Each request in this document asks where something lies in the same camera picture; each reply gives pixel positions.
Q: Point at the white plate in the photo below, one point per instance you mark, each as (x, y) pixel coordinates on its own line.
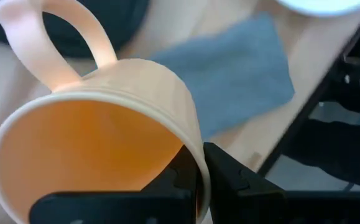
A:
(322, 6)

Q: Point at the black metal bracket frame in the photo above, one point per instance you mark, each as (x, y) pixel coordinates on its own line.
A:
(353, 99)

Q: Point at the black bulky floor object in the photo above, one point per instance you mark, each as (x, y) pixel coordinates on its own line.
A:
(338, 149)

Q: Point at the black table edge rail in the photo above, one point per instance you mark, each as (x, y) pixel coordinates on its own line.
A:
(293, 132)

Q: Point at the grey-blue cloth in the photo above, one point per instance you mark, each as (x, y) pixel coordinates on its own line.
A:
(229, 77)

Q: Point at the peach ceramic mug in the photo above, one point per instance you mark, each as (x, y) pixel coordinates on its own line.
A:
(136, 81)

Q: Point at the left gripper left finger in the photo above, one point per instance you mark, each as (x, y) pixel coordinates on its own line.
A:
(111, 208)

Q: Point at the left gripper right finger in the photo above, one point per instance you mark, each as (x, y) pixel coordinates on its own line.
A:
(276, 208)

